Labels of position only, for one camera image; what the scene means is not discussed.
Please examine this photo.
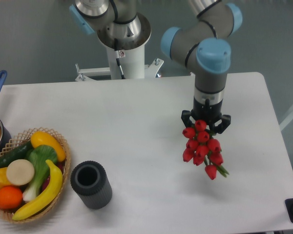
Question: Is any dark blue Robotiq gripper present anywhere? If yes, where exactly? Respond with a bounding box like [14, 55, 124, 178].
[181, 99, 231, 134]

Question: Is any red tulip bouquet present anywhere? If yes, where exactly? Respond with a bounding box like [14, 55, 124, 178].
[182, 119, 229, 180]

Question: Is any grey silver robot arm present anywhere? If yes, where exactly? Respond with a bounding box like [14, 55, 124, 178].
[69, 0, 243, 134]

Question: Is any dark grey ribbed vase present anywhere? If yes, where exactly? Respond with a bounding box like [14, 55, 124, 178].
[70, 160, 113, 210]

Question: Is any red fruit in basket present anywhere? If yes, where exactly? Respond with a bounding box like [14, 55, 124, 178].
[41, 162, 64, 192]

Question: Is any yellow banana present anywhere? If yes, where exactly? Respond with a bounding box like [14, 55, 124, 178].
[12, 159, 63, 221]

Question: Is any yellow squash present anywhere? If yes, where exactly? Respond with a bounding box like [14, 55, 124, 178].
[30, 131, 66, 162]

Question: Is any green bok choy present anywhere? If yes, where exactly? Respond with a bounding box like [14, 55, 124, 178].
[23, 145, 58, 203]

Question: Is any green cucumber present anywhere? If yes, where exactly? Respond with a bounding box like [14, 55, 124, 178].
[0, 141, 33, 168]

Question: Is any beige round disc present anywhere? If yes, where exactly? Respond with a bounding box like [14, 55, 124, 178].
[6, 159, 35, 186]

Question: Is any orange fruit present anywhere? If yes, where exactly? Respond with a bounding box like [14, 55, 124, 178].
[0, 186, 22, 210]

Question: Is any woven wicker basket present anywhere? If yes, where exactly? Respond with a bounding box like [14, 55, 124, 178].
[0, 127, 71, 224]

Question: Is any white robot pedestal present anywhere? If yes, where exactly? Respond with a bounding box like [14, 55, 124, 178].
[75, 45, 164, 81]

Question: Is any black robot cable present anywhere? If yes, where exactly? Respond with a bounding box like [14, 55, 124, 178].
[113, 39, 126, 80]

